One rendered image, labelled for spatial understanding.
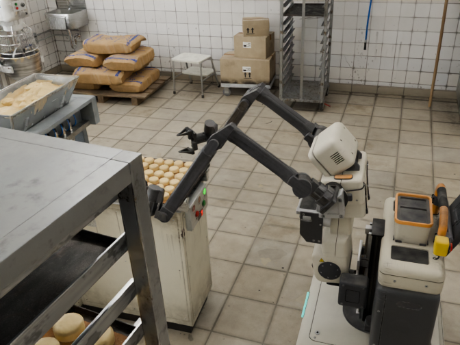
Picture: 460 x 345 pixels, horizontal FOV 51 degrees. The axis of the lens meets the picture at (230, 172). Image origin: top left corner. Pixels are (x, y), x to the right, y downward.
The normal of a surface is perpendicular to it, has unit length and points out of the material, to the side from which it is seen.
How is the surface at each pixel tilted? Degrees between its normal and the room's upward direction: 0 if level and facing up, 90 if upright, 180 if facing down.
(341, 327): 0
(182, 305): 90
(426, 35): 90
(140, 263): 90
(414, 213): 0
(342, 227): 90
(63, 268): 0
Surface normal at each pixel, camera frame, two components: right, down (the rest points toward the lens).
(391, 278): -0.30, 0.48
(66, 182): -0.04, -0.87
